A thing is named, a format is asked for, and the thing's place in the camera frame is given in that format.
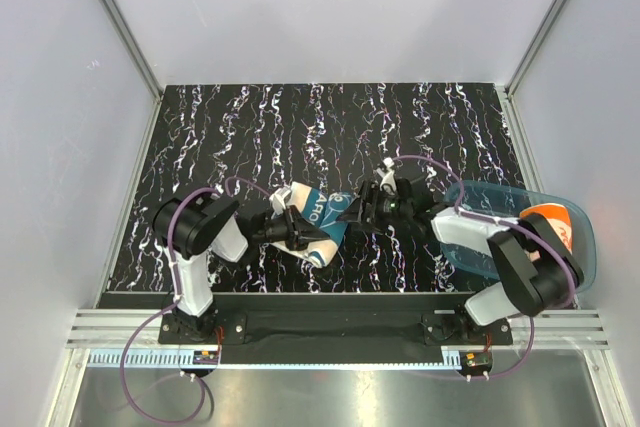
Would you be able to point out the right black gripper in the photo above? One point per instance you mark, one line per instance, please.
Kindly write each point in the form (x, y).
(371, 194)

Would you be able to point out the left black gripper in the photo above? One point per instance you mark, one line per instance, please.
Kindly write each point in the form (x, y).
(299, 232)

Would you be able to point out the teal and cream towel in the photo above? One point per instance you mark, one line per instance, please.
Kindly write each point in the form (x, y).
(322, 210)

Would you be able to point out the blue translucent plastic tray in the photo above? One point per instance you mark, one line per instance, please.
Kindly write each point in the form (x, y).
(507, 201)

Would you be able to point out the orange cartoon print towel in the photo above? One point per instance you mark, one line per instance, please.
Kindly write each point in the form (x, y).
(558, 217)

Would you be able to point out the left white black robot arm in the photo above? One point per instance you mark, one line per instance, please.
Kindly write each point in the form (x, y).
(188, 228)

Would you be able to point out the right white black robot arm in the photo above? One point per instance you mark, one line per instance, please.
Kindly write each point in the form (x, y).
(532, 251)

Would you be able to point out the left small connector board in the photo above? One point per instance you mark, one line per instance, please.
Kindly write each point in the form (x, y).
(206, 357)

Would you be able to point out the small connector board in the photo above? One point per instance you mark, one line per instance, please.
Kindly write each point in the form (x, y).
(476, 363)
(206, 357)

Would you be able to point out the right small connector board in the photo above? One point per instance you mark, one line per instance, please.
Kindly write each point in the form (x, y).
(476, 363)

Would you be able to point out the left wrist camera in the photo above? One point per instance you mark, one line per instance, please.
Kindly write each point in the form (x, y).
(279, 199)

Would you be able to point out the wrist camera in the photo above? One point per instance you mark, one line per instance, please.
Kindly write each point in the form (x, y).
(386, 173)
(279, 199)

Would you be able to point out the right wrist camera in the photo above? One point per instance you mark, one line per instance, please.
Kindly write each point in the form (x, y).
(386, 173)

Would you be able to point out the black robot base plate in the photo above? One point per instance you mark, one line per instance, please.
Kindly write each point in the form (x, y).
(351, 328)

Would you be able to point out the aluminium front rail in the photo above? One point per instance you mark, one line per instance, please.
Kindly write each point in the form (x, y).
(552, 330)

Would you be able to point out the slotted grey cable duct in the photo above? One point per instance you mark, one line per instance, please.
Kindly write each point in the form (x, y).
(448, 360)

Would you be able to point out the left aluminium frame post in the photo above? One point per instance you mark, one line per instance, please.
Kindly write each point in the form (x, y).
(131, 45)

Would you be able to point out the aluminium frame post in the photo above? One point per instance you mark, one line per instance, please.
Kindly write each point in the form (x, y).
(538, 40)
(131, 45)

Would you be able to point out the right aluminium frame post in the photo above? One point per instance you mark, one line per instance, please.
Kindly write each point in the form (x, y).
(538, 40)

